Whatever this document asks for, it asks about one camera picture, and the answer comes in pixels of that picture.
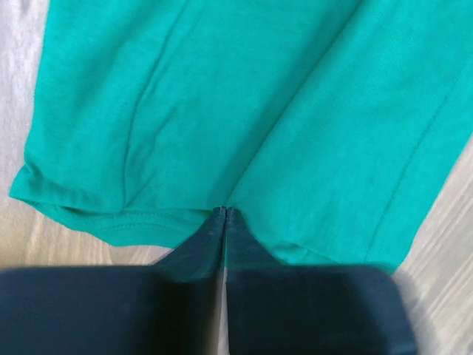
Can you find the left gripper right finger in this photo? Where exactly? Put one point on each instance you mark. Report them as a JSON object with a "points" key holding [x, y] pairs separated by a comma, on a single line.
{"points": [[275, 308]]}

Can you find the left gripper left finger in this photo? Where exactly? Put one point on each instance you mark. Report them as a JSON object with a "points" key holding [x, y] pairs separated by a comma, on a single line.
{"points": [[166, 307]]}

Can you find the green t shirt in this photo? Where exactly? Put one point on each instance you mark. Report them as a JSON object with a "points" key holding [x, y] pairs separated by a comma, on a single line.
{"points": [[331, 125]]}

